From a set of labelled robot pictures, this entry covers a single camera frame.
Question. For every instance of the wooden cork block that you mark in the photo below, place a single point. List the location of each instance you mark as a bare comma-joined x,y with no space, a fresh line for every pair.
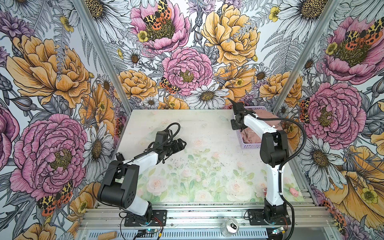
108,236

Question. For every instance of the lilac perforated plastic basket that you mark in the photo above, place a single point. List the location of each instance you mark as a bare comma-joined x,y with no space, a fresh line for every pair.
248,139

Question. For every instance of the small green circuit board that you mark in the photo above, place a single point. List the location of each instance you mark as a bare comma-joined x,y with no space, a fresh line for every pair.
149,233

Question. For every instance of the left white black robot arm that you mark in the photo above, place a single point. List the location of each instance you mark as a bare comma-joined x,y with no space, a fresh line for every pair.
120,182

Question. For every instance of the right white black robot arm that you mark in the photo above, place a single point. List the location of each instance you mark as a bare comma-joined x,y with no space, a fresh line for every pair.
274,152

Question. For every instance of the aluminium corner post left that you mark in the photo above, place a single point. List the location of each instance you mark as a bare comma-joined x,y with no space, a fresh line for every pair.
97,41

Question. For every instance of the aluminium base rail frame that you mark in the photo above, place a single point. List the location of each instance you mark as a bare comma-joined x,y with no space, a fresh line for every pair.
202,221

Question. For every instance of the aluminium corner post right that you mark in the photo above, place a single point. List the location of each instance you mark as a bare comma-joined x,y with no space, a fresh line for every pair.
313,38

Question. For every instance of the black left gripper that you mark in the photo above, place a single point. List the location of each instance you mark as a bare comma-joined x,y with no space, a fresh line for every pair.
181,147

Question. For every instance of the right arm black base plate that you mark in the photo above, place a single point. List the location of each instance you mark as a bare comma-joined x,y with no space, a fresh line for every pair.
258,217

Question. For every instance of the aluminium corner post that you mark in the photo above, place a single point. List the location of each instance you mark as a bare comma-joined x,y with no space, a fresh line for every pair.
313,38
97,41

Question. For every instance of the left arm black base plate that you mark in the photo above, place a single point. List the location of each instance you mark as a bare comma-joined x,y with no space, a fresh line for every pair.
153,218

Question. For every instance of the right small circuit board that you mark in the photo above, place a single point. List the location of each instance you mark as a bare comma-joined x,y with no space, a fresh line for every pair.
276,231

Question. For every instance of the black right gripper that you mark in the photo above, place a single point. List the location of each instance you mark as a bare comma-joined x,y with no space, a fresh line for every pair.
234,126

